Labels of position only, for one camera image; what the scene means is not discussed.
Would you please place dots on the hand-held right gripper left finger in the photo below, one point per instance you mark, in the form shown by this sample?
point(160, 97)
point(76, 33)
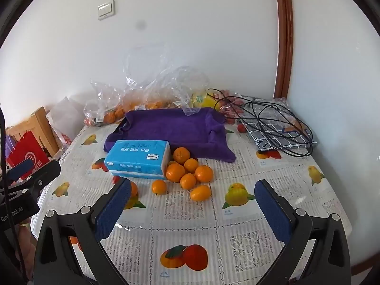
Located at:
point(114, 210)

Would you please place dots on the clear bag of mandarins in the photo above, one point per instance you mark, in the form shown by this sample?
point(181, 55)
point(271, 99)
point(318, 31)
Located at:
point(104, 114)

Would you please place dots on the checkered cloth pouch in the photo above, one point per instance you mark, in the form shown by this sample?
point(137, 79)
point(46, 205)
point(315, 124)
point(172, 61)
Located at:
point(276, 130)

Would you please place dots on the blue tissue pack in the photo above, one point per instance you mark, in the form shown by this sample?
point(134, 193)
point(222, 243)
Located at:
point(136, 160)

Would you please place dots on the brown wooden door frame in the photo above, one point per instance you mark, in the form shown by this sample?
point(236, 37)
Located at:
point(283, 35)

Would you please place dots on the red cherry tomato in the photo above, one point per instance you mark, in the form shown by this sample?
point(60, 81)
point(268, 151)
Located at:
point(241, 128)

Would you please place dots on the pile of red cherry tomatoes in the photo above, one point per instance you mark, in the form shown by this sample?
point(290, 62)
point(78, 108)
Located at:
point(230, 111)

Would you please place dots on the white plastic bag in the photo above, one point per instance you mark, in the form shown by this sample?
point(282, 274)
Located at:
point(63, 109)

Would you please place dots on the clear bag of yellow fruit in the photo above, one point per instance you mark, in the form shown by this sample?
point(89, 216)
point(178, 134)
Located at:
point(196, 95)

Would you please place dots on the white light switch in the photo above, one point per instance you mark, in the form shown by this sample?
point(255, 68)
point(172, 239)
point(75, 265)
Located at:
point(106, 9)

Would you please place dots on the red paper bag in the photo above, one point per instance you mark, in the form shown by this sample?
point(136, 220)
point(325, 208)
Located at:
point(28, 154)

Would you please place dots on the fruit print tablecloth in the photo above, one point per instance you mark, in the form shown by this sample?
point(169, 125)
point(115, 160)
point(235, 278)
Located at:
point(207, 222)

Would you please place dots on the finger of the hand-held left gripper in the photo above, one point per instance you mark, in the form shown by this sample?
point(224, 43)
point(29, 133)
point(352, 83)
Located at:
point(47, 173)
point(20, 167)

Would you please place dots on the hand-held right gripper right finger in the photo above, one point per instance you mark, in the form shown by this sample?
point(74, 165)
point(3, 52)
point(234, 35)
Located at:
point(274, 210)

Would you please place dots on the purple towel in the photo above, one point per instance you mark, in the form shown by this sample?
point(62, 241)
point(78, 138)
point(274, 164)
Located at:
point(172, 127)

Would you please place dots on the red white packet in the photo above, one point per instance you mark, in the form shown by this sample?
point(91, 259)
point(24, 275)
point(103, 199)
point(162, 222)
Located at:
point(63, 138)

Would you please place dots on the orange kumquat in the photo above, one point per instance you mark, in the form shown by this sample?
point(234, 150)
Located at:
point(200, 192)

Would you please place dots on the clear bag of kumquats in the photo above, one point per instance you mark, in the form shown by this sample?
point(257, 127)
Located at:
point(133, 102)

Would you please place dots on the orange mandarin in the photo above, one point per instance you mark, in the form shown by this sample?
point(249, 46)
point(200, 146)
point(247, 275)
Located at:
point(204, 173)
point(159, 187)
point(191, 164)
point(181, 155)
point(188, 181)
point(175, 172)

